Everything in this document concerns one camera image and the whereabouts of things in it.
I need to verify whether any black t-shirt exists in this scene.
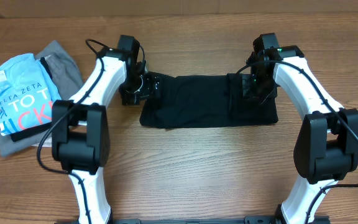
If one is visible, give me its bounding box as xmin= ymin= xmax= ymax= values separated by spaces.
xmin=139 ymin=72 xmax=278 ymax=129

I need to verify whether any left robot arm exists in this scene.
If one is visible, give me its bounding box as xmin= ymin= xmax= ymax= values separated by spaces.
xmin=49 ymin=35 xmax=159 ymax=223

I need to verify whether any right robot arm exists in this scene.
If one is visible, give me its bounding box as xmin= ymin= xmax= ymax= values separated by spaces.
xmin=241 ymin=33 xmax=358 ymax=223

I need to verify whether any grey folded garment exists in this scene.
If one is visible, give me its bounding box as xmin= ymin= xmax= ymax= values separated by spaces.
xmin=0 ymin=40 xmax=83 ymax=157

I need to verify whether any light blue printed t-shirt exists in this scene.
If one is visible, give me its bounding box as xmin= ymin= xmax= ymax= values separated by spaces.
xmin=0 ymin=54 xmax=61 ymax=136

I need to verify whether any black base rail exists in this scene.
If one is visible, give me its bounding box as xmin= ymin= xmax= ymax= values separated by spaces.
xmin=113 ymin=215 xmax=282 ymax=224

